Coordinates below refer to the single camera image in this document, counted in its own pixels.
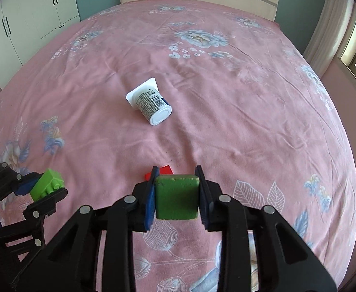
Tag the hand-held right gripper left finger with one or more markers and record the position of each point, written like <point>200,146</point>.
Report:
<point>150,200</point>

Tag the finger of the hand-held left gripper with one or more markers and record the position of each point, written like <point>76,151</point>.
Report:
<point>48,202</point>
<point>26,185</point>

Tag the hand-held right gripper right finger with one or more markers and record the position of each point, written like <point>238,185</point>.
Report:
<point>203,200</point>

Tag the green toy brick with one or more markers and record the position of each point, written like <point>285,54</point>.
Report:
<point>45,184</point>

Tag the green foam block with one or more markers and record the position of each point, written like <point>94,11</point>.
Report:
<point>176,197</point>

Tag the red block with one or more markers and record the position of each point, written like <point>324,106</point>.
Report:
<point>166,169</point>

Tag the pink floral blanket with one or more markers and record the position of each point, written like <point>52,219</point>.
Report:
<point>226,112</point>

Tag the white yogurt cup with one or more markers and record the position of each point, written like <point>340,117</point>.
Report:
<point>153,106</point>

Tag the white wardrobe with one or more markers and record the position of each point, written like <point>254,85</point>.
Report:
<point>29,12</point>

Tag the beige curtain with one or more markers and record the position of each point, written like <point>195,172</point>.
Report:
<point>330,30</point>

